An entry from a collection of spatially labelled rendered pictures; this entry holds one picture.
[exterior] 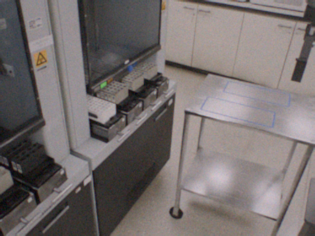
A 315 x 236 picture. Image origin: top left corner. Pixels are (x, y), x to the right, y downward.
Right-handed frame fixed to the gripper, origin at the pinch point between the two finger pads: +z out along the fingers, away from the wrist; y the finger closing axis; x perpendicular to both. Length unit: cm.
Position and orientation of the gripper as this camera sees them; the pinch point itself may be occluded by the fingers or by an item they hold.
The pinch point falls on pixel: (299, 70)
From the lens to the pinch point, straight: 109.0
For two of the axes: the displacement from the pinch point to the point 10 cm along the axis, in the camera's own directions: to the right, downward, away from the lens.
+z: -0.5, 8.3, 5.6
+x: -8.8, -3.0, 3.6
